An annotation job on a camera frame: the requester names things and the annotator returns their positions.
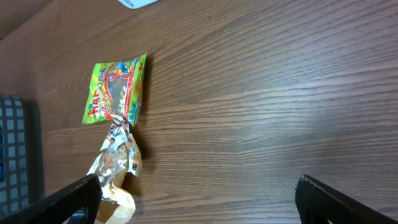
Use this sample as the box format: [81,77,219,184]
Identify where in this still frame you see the grey plastic basket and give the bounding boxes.
[1,95,29,219]

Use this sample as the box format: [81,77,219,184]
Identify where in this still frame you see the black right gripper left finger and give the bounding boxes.
[1,174,102,224]

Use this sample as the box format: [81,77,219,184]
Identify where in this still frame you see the white barcode scanner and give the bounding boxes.
[118,0,158,9]

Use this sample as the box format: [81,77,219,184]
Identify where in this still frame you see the beige cookie bag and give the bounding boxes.
[88,115,142,223]

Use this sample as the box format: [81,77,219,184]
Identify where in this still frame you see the green Haribo candy bag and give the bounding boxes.
[82,54,147,126]

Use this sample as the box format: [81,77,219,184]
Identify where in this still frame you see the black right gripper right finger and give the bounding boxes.
[295,175,397,224]

